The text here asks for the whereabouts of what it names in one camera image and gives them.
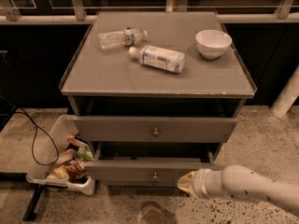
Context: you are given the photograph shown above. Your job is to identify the metal railing frame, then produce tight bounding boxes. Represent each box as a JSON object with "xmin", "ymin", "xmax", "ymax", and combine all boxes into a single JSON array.
[{"xmin": 0, "ymin": 0, "xmax": 299, "ymax": 24}]

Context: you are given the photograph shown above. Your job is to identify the clear crushed water bottle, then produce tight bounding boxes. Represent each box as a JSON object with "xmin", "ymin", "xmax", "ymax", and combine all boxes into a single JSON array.
[{"xmin": 97, "ymin": 27, "xmax": 148, "ymax": 50}]

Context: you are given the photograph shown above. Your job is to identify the white ceramic bowl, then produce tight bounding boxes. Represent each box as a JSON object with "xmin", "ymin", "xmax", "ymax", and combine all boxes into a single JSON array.
[{"xmin": 195, "ymin": 30, "xmax": 232, "ymax": 59}]

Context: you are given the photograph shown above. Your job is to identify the grey drawer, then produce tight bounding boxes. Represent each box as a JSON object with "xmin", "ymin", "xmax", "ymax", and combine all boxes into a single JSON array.
[
  {"xmin": 74, "ymin": 116, "xmax": 237, "ymax": 143},
  {"xmin": 87, "ymin": 142, "xmax": 222, "ymax": 188}
]

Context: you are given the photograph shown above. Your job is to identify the clear plastic storage bin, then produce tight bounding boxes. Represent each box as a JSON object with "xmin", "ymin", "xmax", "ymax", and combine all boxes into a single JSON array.
[{"xmin": 26, "ymin": 115, "xmax": 95, "ymax": 195}]

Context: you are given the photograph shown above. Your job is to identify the grey top drawer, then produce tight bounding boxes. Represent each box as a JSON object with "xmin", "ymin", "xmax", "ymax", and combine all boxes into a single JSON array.
[{"xmin": 74, "ymin": 116, "xmax": 237, "ymax": 143}]

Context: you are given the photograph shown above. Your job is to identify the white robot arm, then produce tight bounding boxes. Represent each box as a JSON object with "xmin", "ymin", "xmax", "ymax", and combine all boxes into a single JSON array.
[{"xmin": 178, "ymin": 72, "xmax": 299, "ymax": 217}]

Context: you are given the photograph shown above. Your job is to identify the white labelled plastic bottle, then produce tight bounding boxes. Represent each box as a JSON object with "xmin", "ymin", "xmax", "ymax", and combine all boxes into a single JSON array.
[{"xmin": 129, "ymin": 45, "xmax": 186, "ymax": 74}]

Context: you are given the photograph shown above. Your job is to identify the grey wooden drawer cabinet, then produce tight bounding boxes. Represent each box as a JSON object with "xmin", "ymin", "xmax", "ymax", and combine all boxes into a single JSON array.
[{"xmin": 58, "ymin": 10, "xmax": 258, "ymax": 161}]

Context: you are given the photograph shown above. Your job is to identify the black metal stand leg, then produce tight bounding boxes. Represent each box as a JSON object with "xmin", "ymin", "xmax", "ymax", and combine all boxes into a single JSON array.
[{"xmin": 22, "ymin": 185, "xmax": 44, "ymax": 221}]

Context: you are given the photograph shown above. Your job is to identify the black cable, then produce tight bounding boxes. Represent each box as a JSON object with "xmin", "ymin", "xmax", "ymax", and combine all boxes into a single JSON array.
[{"xmin": 0, "ymin": 93, "xmax": 60, "ymax": 167}]

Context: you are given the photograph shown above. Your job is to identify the snack packets in bin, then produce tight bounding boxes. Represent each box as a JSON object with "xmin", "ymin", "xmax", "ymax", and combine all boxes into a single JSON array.
[{"xmin": 47, "ymin": 133, "xmax": 94, "ymax": 183}]

